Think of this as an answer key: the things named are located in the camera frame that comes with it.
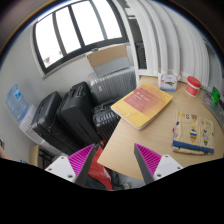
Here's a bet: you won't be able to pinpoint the cardboard box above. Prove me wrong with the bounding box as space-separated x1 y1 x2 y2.
86 44 127 67

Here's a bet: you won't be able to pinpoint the black hard suitcase left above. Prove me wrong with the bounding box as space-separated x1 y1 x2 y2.
31 91 83 155

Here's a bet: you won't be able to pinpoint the white vertical blinds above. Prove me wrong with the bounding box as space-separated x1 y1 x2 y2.
126 0 214 88

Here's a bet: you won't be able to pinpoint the large yellow red book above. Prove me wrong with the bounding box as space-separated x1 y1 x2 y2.
111 83 172 130

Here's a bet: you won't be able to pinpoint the green packet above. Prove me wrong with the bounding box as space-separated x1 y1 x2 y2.
211 87 220 104

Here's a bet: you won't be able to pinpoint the blue water bottle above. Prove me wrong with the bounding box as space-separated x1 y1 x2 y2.
5 84 29 121

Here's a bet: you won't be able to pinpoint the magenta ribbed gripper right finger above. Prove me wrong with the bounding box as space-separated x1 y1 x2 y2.
134 143 182 184

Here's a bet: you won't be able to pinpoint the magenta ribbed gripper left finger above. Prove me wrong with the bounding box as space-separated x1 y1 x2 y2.
46 144 96 186

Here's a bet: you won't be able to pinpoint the white tissue pack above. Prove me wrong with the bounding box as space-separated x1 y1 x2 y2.
158 74 177 91

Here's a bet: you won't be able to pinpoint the folded yellow patterned towel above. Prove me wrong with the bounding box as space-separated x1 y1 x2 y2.
172 112 215 155

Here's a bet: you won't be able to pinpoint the red plastic bag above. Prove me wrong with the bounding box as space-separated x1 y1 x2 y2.
88 141 113 190

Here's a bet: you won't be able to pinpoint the grey tray at table edge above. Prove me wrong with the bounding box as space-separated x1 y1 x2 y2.
202 91 224 132

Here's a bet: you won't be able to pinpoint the silver hard suitcase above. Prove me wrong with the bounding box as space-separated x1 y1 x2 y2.
89 67 136 104

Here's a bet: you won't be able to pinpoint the black hard suitcase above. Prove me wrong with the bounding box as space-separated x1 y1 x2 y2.
31 91 83 155
57 82 100 145

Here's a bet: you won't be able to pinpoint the black framed window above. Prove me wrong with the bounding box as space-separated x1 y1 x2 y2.
33 0 128 75

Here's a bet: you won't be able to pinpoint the small black ribbed suitcase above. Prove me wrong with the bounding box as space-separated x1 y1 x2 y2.
92 101 120 143

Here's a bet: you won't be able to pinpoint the black hard suitcase middle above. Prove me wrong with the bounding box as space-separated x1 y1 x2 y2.
57 82 100 145

